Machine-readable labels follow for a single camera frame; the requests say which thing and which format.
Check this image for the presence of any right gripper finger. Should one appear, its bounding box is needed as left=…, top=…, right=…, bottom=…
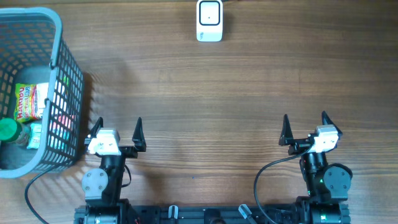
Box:
left=279, top=114, right=294, bottom=142
left=322, top=111, right=343, bottom=136

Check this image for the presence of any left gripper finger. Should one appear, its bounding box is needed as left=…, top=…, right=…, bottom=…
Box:
left=90, top=117, right=103, bottom=138
left=132, top=117, right=146, bottom=147

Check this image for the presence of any red pink candy box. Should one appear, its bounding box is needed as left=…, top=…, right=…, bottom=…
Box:
left=52, top=115, right=75, bottom=131

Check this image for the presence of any teal tissue pack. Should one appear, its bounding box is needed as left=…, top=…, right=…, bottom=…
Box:
left=27, top=123, right=42, bottom=149

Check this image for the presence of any Haribo gummy candy bag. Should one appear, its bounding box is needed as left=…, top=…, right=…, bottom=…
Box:
left=14, top=83, right=49, bottom=123

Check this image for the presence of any green lid jar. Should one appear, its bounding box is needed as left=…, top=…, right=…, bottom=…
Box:
left=0, top=118, right=30, bottom=146

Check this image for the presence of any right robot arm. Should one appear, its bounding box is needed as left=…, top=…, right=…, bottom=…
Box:
left=279, top=112, right=353, bottom=224

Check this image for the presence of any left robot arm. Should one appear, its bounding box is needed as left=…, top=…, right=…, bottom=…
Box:
left=74, top=118, right=146, bottom=224

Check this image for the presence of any white barcode scanner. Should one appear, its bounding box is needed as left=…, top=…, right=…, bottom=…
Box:
left=196, top=0, right=223, bottom=42

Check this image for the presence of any grey plastic mesh basket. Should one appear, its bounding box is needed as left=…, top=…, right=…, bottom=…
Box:
left=1, top=7, right=85, bottom=179

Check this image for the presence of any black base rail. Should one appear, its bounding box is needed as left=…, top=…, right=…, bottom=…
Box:
left=73, top=203, right=351, bottom=224

